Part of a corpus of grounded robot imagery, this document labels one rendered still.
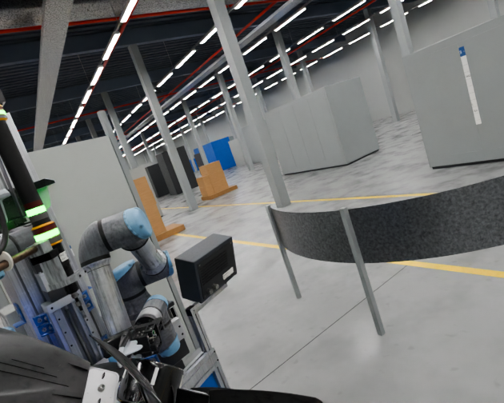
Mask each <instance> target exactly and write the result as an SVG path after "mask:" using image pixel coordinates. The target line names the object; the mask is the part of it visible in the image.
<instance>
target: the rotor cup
mask: <svg viewBox="0 0 504 403"><path fill-rule="evenodd" d="M129 359H130V360H131V361H132V362H133V363H134V365H135V366H136V367H137V368H138V370H139V371H140V372H141V374H142V375H143V376H144V377H145V378H146V379H147V380H148V381H149V383H151V381H152V377H153V375H154V371H155V367H156V368H159V370H158V374H157V377H156V380H155V383H154V385H151V387H152V388H153V390H154V391H155V392H156V395H157V396H158V398H159V399H160V401H161V402H162V403H175V402H176V394H177V388H179V386H180V383H181V379H182V375H184V371H183V370H182V369H181V368H179V367H176V366H173V365H168V364H165V363H161V362H158V361H152V360H148V359H144V358H140V357H130V358H129ZM116 400H117V401H118V402H119V403H138V402H140V401H141V400H144V399H143V396H142V393H141V390H140V388H139V386H138V382H137V381H136V380H135V379H134V378H133V377H132V376H131V375H130V373H129V372H128V371H126V373H125V376H124V378H122V379H121V382H120V385H119V387H118V392H117V399H116Z"/></svg>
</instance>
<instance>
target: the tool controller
mask: <svg viewBox="0 0 504 403"><path fill-rule="evenodd" d="M174 262H175V266H176V270H177V274H178V281H179V285H180V290H181V294H182V298H185V299H187V300H190V301H195V302H199V303H201V304H202V303H203V302H204V301H205V300H206V299H207V298H208V297H210V296H211V295H212V294H213V293H215V292H216V291H217V290H218V289H220V288H221V287H222V286H223V285H224V284H226V283H227V282H228V281H229V280H230V279H231V278H232V277H233V276H234V275H236V274H237V267H236V261H235V256H234V245H233V239H232V237H231V236H227V235H221V234H216V233H212V234H211V235H210V236H209V237H206V238H205V239H203V240H202V241H200V242H199V243H198V244H196V245H194V246H192V247H191V248H189V249H188V250H186V251H185V252H183V253H181V254H180V255H178V256H177V257H175V258H174Z"/></svg>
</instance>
